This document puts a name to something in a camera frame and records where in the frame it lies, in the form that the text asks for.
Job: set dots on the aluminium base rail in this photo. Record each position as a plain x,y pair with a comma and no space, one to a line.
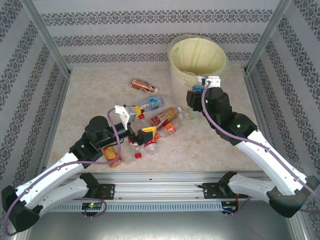
160,187

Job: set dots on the small bottle red-orange label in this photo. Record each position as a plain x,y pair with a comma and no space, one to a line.
171,128

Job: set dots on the red label bottle red cap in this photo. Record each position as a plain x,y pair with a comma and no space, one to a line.
138,155

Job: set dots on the aluminium frame post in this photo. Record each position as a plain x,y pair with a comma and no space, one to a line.
267,37
47,37

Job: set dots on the clear bottle blue cartoon label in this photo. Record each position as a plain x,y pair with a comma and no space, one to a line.
153,102

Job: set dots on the clear bottle white cap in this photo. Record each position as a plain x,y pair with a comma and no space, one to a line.
191,114

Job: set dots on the brown drink bottle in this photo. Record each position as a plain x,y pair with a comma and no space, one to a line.
140,85

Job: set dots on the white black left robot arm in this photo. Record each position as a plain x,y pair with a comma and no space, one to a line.
50,175

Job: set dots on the pale yellow-green bin liner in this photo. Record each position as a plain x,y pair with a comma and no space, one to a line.
197,55

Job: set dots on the small circuit board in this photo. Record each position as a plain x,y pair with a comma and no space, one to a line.
228,207
92,205

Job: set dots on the tea bottle red orange label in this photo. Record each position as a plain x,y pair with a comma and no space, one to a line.
163,116

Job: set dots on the black mounting plate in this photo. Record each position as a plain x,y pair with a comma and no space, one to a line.
210,191
110,191

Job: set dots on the white ribbed waste bin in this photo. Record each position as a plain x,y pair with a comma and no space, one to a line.
178,90

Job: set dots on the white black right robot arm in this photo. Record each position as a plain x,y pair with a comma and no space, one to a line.
275,165

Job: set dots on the grey metal sheet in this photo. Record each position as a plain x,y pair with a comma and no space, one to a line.
160,227

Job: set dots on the aluminium side rail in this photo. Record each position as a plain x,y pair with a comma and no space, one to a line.
257,100

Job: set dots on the orange juice bottle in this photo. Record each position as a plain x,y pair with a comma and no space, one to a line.
112,156

